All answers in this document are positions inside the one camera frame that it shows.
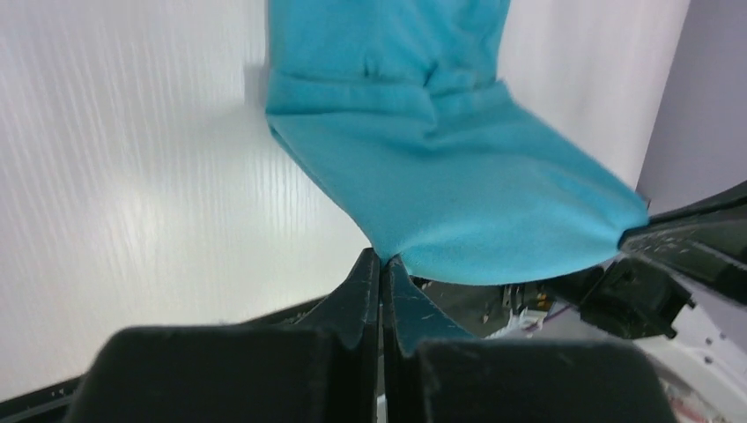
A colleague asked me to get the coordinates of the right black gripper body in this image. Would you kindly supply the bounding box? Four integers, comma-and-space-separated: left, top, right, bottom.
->
543, 258, 695, 340

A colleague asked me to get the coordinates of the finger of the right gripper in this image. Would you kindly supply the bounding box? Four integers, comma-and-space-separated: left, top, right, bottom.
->
618, 182, 746, 307

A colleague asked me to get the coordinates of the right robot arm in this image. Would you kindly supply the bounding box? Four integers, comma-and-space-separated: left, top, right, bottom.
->
541, 183, 746, 422

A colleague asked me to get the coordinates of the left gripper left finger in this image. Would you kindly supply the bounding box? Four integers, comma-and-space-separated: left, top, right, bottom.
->
63, 247, 383, 423

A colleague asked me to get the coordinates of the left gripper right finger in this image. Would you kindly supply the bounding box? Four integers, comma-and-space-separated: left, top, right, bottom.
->
381, 258, 675, 422

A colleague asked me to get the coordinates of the teal t shirt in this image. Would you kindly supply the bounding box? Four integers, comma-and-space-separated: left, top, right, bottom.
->
265, 1, 648, 286

